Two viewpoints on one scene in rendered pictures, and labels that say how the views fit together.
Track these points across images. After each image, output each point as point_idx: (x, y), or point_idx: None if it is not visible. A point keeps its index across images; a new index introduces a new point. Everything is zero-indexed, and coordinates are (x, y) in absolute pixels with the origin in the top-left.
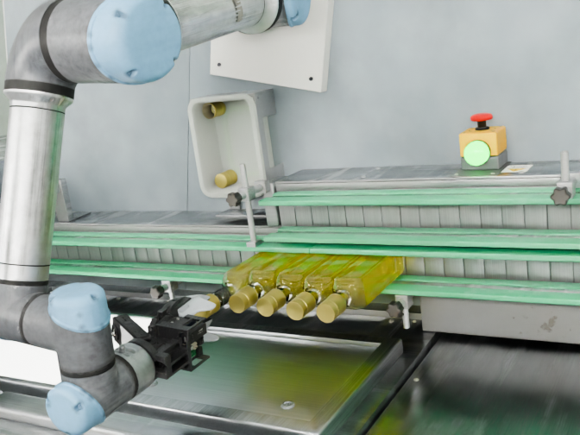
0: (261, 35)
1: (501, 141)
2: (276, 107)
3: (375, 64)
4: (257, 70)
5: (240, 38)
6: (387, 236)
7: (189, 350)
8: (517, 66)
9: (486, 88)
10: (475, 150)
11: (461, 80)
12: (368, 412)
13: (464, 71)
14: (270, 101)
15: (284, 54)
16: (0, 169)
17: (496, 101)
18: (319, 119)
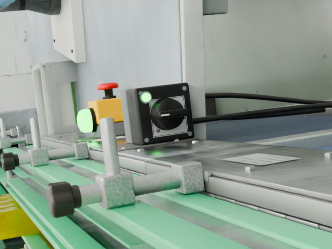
0: (59, 16)
1: (114, 110)
2: (77, 75)
3: (95, 37)
4: (62, 44)
5: (56, 19)
6: (26, 189)
7: None
8: (132, 35)
9: (125, 59)
10: (77, 117)
11: (117, 51)
12: None
13: (117, 42)
14: (69, 70)
15: (65, 31)
16: (10, 116)
17: (129, 71)
18: (87, 86)
